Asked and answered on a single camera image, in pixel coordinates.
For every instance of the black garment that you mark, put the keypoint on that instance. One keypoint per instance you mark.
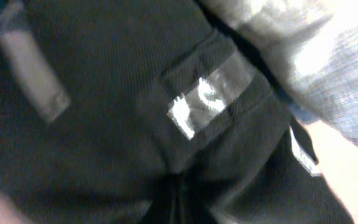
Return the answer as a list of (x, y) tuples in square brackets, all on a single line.
[(143, 112)]

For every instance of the light blue jeans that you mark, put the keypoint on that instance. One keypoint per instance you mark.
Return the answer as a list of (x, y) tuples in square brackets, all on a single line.
[(309, 46)]

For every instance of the clear plastic storage bin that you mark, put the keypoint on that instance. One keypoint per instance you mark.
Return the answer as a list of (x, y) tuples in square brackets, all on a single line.
[(338, 161)]

